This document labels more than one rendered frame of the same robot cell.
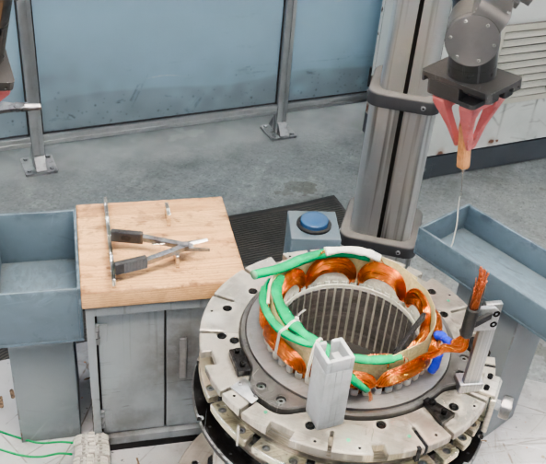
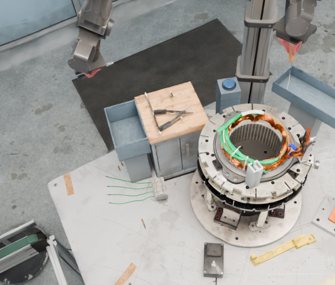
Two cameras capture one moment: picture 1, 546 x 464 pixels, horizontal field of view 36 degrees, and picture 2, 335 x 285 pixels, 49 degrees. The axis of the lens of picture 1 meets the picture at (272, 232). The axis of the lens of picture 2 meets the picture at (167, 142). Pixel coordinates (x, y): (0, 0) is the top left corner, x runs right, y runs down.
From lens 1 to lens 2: 0.32 m
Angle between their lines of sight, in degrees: 20
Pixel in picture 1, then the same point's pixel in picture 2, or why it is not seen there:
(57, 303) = (140, 143)
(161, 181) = (139, 25)
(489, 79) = not seen: hidden behind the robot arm
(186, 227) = (180, 100)
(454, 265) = (289, 96)
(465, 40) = (294, 27)
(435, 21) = not seen: outside the picture
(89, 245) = (145, 116)
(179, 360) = (186, 150)
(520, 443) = (317, 152)
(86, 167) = not seen: hidden behind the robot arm
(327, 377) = (253, 176)
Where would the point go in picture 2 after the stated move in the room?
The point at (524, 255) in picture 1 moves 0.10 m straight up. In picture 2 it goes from (317, 85) to (325, 63)
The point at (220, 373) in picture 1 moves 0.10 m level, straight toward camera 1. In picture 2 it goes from (210, 170) to (217, 203)
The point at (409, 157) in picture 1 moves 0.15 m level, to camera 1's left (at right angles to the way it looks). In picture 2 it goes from (264, 44) to (222, 48)
